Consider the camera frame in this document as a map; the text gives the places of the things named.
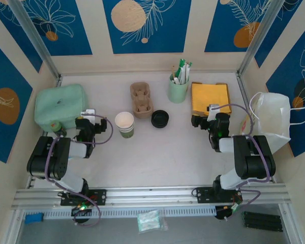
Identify mint green zip pouch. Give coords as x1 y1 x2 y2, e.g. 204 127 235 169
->
34 83 89 132

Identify green paper wrapped straw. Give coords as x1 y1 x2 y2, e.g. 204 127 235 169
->
177 58 186 78

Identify yellow napkin stack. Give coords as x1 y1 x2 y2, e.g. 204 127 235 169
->
192 83 232 114

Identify black plastic cup lid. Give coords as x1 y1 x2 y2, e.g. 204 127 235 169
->
150 109 170 129

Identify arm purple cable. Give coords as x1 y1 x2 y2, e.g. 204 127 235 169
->
215 103 272 222
44 114 114 227

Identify green print paper cup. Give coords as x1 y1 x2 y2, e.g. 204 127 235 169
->
114 111 135 140

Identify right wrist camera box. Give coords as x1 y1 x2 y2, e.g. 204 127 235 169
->
207 103 221 115

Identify small circuit board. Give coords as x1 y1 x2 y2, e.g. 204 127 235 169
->
228 202 242 213
71 204 92 212

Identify black ribbed battery pack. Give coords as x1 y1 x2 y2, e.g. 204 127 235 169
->
241 210 284 232

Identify white slotted cable duct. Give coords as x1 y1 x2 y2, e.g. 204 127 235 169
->
44 206 217 220

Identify aluminium frame post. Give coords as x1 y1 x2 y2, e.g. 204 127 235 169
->
9 0 62 80
236 0 287 77

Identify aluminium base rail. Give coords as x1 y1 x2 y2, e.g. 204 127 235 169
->
11 182 292 209

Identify brown pulp cup carrier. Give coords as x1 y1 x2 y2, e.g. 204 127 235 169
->
129 81 154 119

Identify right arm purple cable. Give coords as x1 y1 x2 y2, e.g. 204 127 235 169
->
215 103 272 222

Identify white paper takeout bag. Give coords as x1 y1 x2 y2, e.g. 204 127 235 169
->
238 91 305 155

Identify clear bag of packets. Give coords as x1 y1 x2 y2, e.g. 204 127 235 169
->
136 208 169 233

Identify stack of yellow napkins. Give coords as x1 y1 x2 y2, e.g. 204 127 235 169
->
190 81 233 119

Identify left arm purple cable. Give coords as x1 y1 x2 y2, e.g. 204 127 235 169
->
44 114 114 227

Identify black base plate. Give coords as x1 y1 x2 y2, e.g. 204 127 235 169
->
60 188 108 206
194 187 243 204

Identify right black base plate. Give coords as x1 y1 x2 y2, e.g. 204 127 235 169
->
194 187 243 204

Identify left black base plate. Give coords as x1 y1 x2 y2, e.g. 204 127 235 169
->
60 188 108 206

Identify small green capped bottle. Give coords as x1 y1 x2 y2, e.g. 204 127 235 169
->
50 120 68 139

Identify small blue block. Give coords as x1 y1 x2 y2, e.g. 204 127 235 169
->
24 212 44 225

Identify mint green holder cup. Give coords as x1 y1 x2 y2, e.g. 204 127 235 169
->
167 76 190 104

